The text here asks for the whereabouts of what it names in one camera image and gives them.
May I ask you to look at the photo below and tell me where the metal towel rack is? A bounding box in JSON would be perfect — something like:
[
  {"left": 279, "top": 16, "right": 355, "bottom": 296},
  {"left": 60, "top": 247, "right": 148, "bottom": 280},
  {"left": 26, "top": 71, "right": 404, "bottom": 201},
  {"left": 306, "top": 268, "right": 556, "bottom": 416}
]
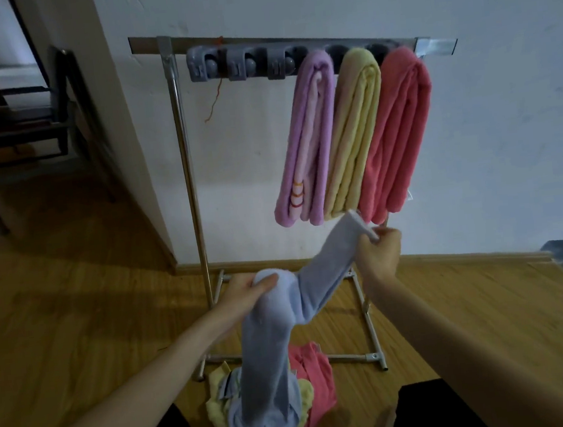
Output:
[{"left": 128, "top": 5, "right": 489, "bottom": 393}]

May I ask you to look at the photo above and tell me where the crumpled coral pink towel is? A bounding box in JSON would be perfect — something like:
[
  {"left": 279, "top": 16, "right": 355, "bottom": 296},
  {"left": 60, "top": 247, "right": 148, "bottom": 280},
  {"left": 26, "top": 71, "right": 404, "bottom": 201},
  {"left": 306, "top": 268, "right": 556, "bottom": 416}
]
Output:
[{"left": 274, "top": 340, "right": 340, "bottom": 427}]

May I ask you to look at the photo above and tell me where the dark metal chair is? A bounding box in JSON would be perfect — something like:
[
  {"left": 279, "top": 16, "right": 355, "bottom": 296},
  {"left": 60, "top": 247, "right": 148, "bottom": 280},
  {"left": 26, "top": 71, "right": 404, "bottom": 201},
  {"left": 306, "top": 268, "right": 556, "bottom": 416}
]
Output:
[{"left": 0, "top": 41, "right": 119, "bottom": 236}]

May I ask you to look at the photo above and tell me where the grey clip holder strip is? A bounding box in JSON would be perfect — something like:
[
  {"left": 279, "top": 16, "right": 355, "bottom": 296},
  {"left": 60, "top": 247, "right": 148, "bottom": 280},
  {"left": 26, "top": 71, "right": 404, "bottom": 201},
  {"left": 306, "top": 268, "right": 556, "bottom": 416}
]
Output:
[{"left": 185, "top": 25, "right": 419, "bottom": 89}]

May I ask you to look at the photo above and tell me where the purple towel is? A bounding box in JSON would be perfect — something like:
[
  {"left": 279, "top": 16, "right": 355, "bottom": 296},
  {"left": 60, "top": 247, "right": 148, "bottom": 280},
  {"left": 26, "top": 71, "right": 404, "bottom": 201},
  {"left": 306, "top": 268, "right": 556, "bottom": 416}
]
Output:
[{"left": 260, "top": 49, "right": 350, "bottom": 230}]

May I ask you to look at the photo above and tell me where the person's right hand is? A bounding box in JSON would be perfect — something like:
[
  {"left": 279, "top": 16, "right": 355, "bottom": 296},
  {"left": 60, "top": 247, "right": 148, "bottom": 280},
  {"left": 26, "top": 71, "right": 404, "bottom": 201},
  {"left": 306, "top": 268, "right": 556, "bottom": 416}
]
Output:
[{"left": 352, "top": 225, "right": 407, "bottom": 286}]

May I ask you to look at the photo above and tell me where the person's left hand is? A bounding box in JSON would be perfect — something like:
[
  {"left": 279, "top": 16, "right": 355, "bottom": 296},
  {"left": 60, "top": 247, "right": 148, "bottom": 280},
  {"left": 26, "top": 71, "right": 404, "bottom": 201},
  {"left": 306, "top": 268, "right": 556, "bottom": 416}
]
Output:
[{"left": 216, "top": 270, "right": 282, "bottom": 320}]

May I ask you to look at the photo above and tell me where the person's left forearm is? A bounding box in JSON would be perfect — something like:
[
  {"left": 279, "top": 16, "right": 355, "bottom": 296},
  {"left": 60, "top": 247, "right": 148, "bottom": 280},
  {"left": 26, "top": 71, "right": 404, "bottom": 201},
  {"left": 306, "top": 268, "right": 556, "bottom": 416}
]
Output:
[{"left": 0, "top": 301, "right": 255, "bottom": 427}]

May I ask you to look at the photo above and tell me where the person's right forearm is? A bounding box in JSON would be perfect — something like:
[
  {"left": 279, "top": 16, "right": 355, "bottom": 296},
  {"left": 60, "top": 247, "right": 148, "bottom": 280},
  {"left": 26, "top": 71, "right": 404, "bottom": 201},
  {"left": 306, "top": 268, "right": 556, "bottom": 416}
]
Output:
[{"left": 362, "top": 256, "right": 563, "bottom": 427}]

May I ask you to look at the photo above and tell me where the light blue towel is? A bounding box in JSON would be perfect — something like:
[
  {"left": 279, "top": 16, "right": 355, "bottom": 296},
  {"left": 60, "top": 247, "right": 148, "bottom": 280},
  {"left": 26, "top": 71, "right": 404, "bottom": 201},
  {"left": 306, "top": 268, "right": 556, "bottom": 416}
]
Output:
[{"left": 208, "top": 207, "right": 398, "bottom": 427}]

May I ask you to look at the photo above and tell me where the orange string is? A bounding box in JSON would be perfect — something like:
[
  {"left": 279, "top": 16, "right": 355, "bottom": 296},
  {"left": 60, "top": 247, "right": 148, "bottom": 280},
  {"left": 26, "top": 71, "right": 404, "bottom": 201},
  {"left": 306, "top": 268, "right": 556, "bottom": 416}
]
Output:
[{"left": 197, "top": 36, "right": 232, "bottom": 124}]

